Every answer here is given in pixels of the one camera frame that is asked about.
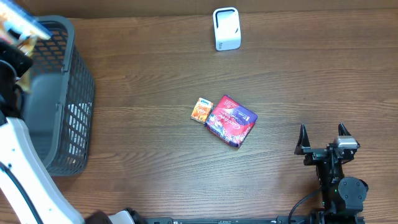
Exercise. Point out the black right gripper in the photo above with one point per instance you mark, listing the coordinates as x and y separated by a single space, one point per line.
314 154

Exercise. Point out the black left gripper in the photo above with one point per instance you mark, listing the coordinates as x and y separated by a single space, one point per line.
12 51

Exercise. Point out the yellow snack bag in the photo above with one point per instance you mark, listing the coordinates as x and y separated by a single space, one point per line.
20 29

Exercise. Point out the red purple pad package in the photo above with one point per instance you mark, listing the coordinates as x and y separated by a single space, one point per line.
231 121

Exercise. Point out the orange tissue packet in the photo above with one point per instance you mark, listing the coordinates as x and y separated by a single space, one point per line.
202 110

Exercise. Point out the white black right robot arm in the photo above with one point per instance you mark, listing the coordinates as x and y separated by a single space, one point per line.
342 197

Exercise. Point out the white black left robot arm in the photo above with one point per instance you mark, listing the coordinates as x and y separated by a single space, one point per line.
24 180

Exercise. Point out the white barcode scanner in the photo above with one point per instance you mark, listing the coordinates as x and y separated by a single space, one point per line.
227 28

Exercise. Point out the gray plastic shopping basket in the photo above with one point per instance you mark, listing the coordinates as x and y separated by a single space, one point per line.
58 110

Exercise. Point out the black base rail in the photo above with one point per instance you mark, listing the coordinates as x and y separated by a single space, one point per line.
277 220

